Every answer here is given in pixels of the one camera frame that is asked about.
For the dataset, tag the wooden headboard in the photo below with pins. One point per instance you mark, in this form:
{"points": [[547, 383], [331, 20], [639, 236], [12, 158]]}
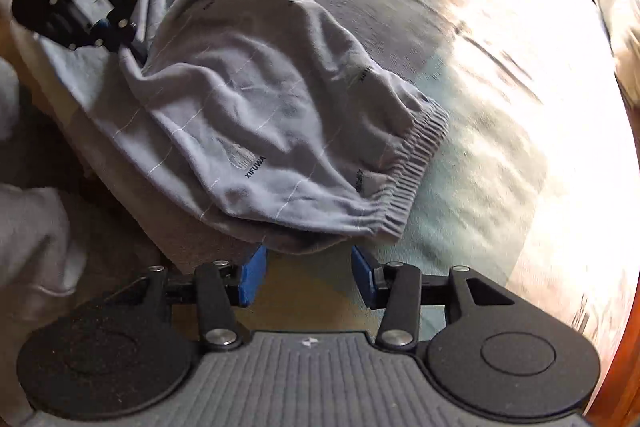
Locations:
{"points": [[617, 382]]}

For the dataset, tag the grey printed pants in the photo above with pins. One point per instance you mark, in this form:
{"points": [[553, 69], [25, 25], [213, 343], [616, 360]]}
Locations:
{"points": [[250, 107]]}

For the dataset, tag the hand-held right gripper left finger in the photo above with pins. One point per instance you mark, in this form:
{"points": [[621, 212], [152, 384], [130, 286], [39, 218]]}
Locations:
{"points": [[252, 279]]}

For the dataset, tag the beige printed pillow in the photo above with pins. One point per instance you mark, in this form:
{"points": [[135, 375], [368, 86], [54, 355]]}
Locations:
{"points": [[620, 22]]}

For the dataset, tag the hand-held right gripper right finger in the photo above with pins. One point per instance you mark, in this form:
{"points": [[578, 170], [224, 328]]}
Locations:
{"points": [[361, 282]]}

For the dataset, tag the bed with patchwork sheet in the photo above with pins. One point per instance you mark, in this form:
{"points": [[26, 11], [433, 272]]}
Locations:
{"points": [[500, 132]]}

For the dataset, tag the person's grey trouser leg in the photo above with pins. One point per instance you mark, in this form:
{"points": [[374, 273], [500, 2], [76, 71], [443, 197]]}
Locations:
{"points": [[35, 217]]}

